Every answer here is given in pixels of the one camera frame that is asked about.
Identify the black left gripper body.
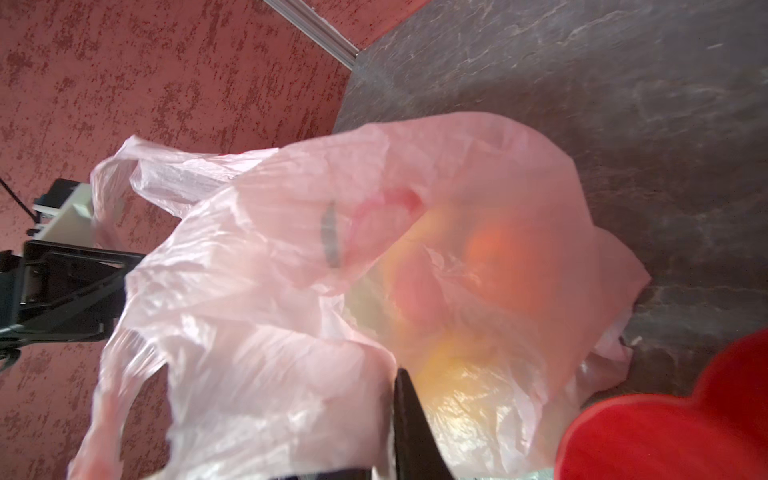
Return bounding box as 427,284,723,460
1,240,144,360

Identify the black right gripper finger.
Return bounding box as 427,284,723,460
393,368,454,480

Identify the pink plastic bag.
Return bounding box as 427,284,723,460
68,112,650,479

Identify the orange fake fruit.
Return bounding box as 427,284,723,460
463,221,559,318

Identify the red flower-shaped bowl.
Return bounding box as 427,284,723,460
554,331,767,479

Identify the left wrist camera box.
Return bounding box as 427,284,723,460
32,178,94,247

